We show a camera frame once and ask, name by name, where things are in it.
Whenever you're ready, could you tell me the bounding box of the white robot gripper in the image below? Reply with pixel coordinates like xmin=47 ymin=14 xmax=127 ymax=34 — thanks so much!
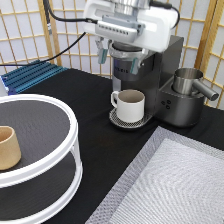
xmin=84 ymin=0 xmax=176 ymax=75

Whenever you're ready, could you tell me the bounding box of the grey pod coffee machine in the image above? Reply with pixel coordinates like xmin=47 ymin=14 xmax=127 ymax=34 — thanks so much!
xmin=109 ymin=36 xmax=204 ymax=130

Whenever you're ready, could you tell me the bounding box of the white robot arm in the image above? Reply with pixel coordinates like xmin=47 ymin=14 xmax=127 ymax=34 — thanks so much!
xmin=84 ymin=0 xmax=179 ymax=74

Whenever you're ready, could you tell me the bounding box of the white ceramic mug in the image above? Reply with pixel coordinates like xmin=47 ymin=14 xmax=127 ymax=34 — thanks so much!
xmin=111 ymin=89 xmax=145 ymax=123

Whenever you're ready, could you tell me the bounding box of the wooden shoji folding screen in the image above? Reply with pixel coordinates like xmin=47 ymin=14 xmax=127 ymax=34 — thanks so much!
xmin=0 ymin=0 xmax=224 ymax=110

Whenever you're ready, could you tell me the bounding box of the steel milk frother jug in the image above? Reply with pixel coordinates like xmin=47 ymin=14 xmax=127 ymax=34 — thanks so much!
xmin=173 ymin=68 xmax=219 ymax=101

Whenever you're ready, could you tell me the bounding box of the black table cloth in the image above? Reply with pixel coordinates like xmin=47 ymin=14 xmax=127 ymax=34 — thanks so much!
xmin=21 ymin=67 xmax=224 ymax=224

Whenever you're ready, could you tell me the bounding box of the grey woven placemat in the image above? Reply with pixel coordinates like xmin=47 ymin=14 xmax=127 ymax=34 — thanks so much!
xmin=85 ymin=127 xmax=224 ymax=224

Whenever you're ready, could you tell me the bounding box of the white two-tier round shelf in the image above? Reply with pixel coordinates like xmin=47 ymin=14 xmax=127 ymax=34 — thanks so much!
xmin=0 ymin=94 xmax=83 ymax=224

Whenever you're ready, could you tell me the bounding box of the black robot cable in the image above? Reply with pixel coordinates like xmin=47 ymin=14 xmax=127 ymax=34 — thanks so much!
xmin=0 ymin=0 xmax=181 ymax=67

